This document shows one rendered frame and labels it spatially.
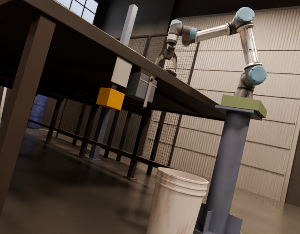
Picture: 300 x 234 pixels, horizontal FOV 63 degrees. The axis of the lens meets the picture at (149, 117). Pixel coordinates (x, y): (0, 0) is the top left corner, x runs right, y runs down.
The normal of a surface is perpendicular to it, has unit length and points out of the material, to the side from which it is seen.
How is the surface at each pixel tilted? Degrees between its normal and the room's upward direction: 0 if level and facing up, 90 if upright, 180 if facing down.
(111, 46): 90
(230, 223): 90
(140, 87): 90
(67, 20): 90
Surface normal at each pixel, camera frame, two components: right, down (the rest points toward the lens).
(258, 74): -0.02, 0.04
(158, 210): -0.74, -0.18
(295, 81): -0.57, -0.20
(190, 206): 0.35, 0.07
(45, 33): 0.75, 0.15
